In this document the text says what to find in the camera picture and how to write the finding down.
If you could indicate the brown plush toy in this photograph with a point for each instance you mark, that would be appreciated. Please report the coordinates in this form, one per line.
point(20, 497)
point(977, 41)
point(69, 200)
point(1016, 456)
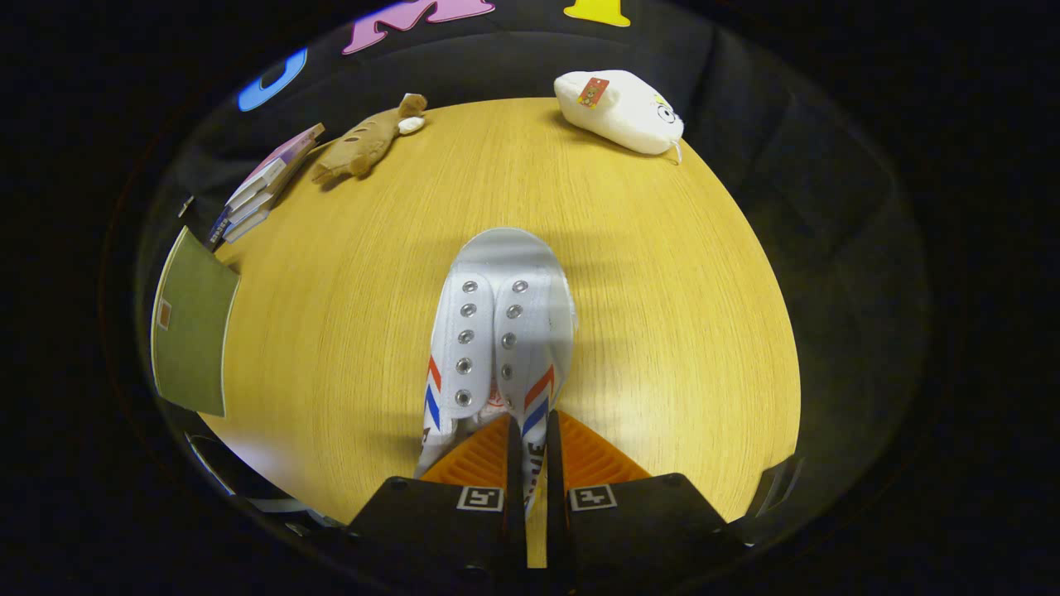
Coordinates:
point(364, 145)

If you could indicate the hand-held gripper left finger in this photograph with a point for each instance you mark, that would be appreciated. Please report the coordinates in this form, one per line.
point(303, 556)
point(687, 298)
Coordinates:
point(439, 521)

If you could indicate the white book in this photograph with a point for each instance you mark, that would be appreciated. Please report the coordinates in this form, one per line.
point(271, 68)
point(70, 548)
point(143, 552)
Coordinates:
point(257, 192)

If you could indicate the white plush toy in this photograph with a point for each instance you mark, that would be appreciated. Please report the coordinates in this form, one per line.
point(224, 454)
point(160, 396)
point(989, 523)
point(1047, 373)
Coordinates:
point(621, 112)

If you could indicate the pink book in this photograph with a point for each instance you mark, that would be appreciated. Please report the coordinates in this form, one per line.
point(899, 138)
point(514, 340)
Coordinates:
point(286, 153)

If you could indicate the white striped canvas shoe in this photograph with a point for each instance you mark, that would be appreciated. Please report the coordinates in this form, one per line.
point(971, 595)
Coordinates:
point(497, 331)

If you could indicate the grey-blue book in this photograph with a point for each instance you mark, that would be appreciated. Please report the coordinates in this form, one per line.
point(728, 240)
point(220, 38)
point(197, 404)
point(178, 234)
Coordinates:
point(247, 225)

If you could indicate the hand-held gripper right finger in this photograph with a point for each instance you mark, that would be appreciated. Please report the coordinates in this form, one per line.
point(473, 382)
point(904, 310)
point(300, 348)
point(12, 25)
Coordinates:
point(638, 521)

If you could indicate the black backdrop cloth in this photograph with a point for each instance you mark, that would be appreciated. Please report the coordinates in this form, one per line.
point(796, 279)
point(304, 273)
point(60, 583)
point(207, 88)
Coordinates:
point(828, 248)

